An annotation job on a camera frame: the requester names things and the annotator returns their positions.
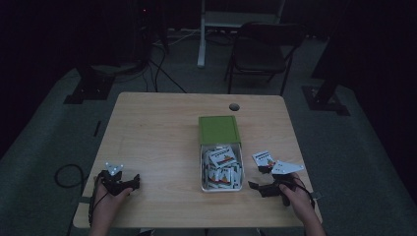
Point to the green box of packets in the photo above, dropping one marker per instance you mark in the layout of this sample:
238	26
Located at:
203	188

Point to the black folding chair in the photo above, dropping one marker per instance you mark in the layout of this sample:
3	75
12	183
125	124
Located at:
259	55

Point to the black marker pen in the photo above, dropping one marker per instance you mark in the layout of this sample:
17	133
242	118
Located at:
97	128

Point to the person's right hand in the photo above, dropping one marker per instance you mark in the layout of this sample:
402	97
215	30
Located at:
299	196

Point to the person's left hand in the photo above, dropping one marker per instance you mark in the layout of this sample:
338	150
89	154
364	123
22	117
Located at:
106	200

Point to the white desk frame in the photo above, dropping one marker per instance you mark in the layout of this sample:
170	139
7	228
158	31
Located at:
201	42

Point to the green drawer case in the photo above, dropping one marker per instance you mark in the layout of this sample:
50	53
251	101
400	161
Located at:
219	129

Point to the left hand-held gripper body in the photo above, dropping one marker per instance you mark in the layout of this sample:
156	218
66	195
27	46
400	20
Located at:
114	185

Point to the white sachet with orange print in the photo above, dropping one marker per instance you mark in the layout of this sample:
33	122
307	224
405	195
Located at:
263	158

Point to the black stand with square base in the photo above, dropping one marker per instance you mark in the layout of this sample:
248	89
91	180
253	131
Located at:
88	88
324	98

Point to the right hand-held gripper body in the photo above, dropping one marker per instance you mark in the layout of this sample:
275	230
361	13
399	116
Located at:
284	167

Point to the pile of white packets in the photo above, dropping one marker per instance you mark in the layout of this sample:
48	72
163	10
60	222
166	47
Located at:
222	170

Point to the grey table bracket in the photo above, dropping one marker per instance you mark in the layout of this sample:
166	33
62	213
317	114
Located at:
84	200
316	195

